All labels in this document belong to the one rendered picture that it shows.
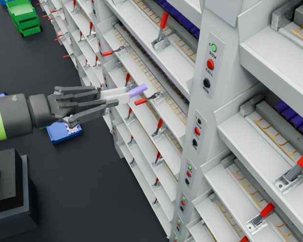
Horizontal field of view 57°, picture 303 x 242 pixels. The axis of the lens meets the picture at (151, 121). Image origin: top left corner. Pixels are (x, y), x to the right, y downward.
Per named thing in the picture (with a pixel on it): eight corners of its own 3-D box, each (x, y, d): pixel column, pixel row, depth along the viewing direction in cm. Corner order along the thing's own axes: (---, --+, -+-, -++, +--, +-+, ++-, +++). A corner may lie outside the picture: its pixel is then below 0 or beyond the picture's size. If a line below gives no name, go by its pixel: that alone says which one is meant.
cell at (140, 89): (146, 88, 75) (125, 100, 74) (143, 82, 74) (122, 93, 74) (148, 90, 74) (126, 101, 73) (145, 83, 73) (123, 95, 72)
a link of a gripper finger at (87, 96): (57, 112, 67) (55, 109, 67) (100, 101, 72) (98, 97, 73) (56, 100, 64) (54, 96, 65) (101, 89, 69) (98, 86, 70)
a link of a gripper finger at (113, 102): (97, 102, 68) (102, 109, 66) (117, 98, 70) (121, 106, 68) (97, 106, 69) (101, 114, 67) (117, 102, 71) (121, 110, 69)
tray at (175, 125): (186, 153, 79) (179, 138, 71) (107, 43, 114) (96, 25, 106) (245, 114, 79) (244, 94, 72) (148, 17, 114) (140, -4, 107)
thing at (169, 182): (177, 208, 107) (168, 198, 96) (116, 106, 142) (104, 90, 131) (220, 179, 108) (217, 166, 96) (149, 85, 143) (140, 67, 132)
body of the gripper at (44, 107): (29, 112, 67) (67, 105, 72) (36, 137, 63) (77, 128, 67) (24, 88, 62) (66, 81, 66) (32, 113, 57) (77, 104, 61)
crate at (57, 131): (82, 133, 190) (82, 129, 183) (53, 144, 184) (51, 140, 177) (67, 96, 198) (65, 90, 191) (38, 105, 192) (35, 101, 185)
